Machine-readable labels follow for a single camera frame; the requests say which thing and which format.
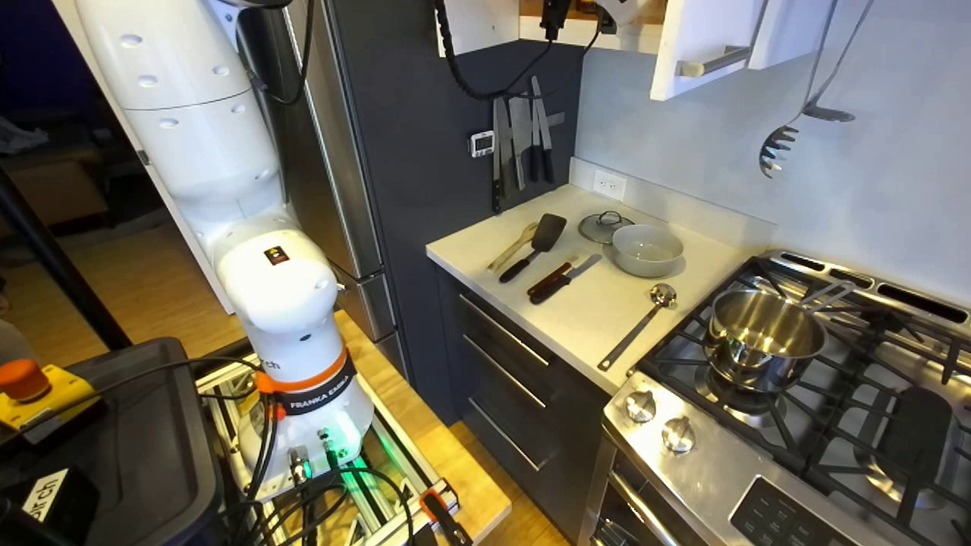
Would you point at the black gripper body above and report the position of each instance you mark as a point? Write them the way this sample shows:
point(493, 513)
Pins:
point(552, 20)

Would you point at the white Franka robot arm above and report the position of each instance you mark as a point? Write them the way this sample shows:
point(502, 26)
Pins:
point(201, 131)

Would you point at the white open cupboard door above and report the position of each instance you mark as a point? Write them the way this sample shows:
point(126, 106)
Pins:
point(698, 26)

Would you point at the wide shallow clear bowl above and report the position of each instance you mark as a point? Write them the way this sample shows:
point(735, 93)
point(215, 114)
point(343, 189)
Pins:
point(649, 252)

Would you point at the glass pot lid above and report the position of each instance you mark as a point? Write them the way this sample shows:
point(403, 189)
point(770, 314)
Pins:
point(597, 227)

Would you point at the black spatula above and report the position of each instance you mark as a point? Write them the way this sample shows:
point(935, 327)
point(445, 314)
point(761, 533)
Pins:
point(547, 232)

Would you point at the dark grey tall cabinet panel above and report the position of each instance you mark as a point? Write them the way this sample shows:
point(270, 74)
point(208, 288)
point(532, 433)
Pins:
point(425, 202)

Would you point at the hanging slotted spoon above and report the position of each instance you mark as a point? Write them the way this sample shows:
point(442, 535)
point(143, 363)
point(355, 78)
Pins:
point(777, 148)

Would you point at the stainless steel fridge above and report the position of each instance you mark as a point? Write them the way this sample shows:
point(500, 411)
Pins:
point(323, 152)

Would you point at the steel ladle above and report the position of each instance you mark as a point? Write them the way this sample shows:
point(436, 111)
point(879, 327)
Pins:
point(663, 295)

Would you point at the stainless steel pot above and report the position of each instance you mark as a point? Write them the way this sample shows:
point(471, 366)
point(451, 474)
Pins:
point(761, 335)

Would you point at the steel stove knob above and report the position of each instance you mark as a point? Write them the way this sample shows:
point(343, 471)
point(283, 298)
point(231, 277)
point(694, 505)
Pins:
point(637, 408)
point(678, 433)

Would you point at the dark grey drawer cabinet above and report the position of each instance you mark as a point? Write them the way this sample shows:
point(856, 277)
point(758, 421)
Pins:
point(565, 455)

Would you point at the stainless steel gas stove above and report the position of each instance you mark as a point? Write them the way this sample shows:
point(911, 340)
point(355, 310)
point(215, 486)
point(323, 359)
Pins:
point(707, 474)

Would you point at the black diagonal pole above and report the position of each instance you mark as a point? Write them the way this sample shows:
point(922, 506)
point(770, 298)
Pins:
point(62, 261)

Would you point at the black plastic case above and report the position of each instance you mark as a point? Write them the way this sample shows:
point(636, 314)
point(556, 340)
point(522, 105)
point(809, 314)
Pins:
point(152, 445)

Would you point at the red emergency stop button box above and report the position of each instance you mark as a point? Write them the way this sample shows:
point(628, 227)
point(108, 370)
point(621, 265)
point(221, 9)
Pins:
point(23, 380)

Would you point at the black device white label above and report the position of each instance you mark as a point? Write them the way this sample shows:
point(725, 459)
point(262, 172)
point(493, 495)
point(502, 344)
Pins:
point(48, 495)

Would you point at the wooden wall cabinet shelves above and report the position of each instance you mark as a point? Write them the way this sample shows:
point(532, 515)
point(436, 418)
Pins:
point(474, 26)

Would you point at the white switch plate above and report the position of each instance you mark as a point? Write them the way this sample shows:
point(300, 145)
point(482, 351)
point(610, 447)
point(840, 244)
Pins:
point(485, 142)

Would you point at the white wall outlet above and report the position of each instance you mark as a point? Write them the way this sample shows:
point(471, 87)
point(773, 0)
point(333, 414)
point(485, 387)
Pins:
point(608, 183)

